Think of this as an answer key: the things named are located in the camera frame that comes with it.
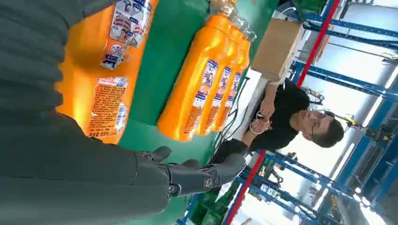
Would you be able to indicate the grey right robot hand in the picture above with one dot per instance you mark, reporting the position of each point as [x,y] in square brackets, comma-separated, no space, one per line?
[77,180]

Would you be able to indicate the grey ribbed right arm sleeve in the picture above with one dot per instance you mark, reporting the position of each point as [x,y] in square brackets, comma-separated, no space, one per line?
[28,62]

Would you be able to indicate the green plastic crate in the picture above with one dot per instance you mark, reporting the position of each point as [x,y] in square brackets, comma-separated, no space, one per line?
[211,211]

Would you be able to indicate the green table mat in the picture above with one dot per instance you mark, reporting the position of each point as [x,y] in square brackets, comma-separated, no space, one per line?
[164,52]

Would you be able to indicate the person in black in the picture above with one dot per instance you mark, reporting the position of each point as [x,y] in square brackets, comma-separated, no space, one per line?
[286,111]

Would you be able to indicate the clear plastic bag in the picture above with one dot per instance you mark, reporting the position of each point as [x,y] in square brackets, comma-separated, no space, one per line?
[238,21]

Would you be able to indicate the brown cardboard box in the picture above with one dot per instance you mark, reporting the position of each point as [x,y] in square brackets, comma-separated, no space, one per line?
[276,46]

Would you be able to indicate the blue metal shelving rack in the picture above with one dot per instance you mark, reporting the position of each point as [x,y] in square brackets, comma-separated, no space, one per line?
[345,80]

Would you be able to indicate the red metal post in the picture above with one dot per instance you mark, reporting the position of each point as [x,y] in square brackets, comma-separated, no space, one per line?
[317,46]

